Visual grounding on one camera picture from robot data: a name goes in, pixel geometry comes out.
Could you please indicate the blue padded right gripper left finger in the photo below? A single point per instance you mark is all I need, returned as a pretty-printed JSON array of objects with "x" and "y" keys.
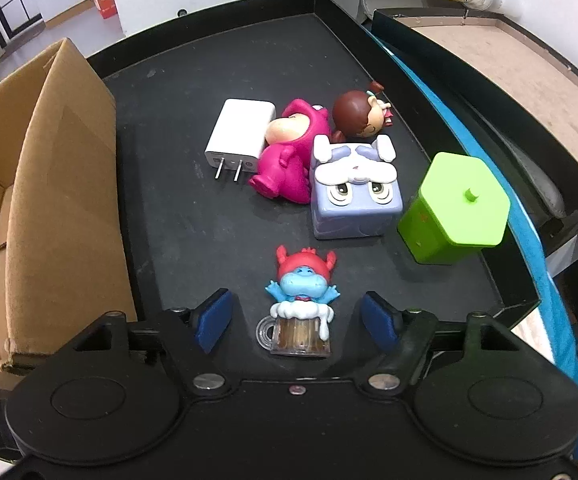
[{"x": 211, "y": 319}]

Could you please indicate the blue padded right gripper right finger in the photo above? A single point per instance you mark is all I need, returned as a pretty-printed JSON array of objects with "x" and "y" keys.
[{"x": 381, "y": 320}]

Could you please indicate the blue monster mug figurine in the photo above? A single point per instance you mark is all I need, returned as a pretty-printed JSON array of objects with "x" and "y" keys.
[{"x": 298, "y": 322}]

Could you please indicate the lavender cube face toy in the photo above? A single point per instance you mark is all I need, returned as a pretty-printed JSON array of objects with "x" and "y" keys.
[{"x": 355, "y": 191}]

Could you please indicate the green hexagonal container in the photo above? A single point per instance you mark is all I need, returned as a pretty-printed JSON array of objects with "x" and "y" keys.
[{"x": 460, "y": 208}]

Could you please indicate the pink bear figurine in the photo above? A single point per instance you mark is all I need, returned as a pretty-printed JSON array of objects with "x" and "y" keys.
[{"x": 283, "y": 169}]

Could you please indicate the brown cardboard box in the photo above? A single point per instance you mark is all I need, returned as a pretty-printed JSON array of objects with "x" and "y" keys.
[{"x": 62, "y": 259}]

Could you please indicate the brown haired doll figurine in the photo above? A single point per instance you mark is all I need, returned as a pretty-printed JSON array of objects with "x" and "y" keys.
[{"x": 360, "y": 114}]

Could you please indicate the black box with brown top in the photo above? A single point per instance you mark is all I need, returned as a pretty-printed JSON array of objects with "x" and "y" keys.
[{"x": 517, "y": 96}]

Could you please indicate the white wall charger plug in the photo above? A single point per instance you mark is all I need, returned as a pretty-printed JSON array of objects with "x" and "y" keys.
[{"x": 238, "y": 137}]

